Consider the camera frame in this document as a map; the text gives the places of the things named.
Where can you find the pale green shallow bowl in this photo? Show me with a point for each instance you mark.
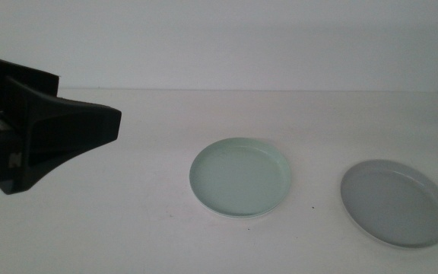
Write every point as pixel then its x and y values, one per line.
pixel 240 177

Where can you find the white shallow bowl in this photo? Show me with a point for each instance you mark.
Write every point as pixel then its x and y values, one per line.
pixel 238 217

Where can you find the grey shallow bowl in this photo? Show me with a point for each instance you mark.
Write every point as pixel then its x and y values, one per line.
pixel 395 205

